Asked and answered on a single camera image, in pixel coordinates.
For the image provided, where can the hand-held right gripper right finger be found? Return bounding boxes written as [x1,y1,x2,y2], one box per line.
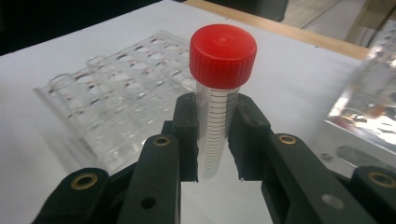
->
[227,92,274,181]

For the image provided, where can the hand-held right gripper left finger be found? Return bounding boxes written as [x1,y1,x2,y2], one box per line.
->
[171,92,200,183]

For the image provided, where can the clear acrylic test tube rack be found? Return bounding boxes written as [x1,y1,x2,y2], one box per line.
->
[33,30,200,175]

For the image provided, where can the red-capped test tube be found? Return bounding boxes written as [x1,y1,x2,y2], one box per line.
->
[189,23,258,180]

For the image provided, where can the metal test tube rack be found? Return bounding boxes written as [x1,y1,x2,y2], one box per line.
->
[311,18,396,178]

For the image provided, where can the grey cabinet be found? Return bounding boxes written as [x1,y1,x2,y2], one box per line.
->
[205,0,290,22]

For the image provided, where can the dark curtain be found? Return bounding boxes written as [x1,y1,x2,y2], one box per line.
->
[0,0,163,57]

